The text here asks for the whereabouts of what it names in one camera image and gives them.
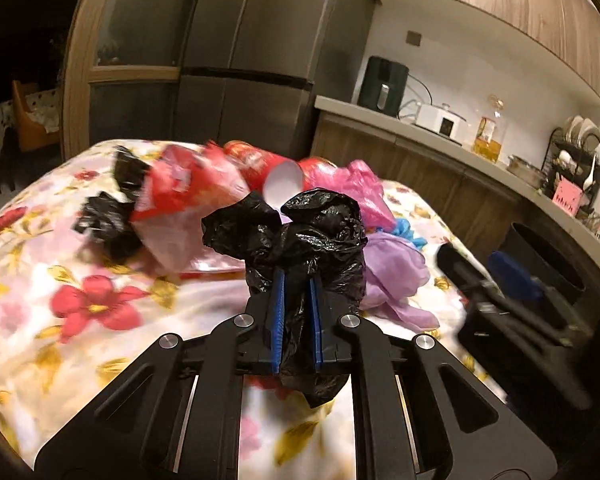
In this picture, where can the blue plastic bag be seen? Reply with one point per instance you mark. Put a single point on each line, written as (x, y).
(407, 232)

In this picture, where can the black trash bin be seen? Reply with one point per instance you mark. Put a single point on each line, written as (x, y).
(555, 255)

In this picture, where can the red plastic wrapper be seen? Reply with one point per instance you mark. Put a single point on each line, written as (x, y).
(185, 185)

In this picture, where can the small table with floral cloth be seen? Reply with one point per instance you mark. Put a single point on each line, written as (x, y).
(5, 120)

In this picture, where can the red printed paper cup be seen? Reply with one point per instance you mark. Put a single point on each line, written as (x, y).
(320, 172)
(260, 167)

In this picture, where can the floral tablecloth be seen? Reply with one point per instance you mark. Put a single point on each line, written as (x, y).
(80, 340)

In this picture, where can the wooden glass-door cabinet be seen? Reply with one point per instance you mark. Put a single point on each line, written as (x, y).
(130, 50)

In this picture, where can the pink card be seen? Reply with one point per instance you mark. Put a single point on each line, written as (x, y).
(567, 199)

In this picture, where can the orange chair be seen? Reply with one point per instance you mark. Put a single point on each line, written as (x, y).
(32, 125)

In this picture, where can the purple plastic bag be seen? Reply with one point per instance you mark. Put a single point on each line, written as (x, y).
(395, 270)

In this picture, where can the pink plastic bag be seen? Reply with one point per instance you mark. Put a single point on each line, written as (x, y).
(367, 190)

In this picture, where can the wooden wall cabinets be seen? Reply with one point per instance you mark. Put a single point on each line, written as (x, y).
(505, 5)

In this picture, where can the wall socket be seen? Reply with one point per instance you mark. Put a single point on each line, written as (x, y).
(414, 38)

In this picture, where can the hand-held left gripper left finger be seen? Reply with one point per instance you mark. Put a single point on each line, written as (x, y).
(278, 315)

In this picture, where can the dark air fryer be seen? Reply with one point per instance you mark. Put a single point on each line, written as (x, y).
(382, 82)

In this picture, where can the black plastic bag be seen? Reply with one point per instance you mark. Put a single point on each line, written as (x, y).
(107, 220)
(320, 240)

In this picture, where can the wooden kitchen counter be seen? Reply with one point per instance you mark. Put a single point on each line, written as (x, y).
(430, 170)

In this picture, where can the metal pot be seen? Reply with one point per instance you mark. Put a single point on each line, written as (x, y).
(526, 172)

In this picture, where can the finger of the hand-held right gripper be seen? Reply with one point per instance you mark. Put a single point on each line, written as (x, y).
(512, 272)
(460, 265)

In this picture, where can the white rice cooker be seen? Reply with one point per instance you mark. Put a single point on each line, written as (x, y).
(440, 120)

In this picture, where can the black dish rack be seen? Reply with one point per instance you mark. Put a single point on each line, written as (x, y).
(577, 155)

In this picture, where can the steel refrigerator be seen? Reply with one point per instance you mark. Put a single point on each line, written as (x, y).
(265, 60)

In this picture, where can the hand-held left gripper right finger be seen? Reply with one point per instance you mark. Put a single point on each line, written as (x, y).
(315, 320)

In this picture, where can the cooking oil bottle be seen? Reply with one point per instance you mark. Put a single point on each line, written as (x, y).
(489, 135)

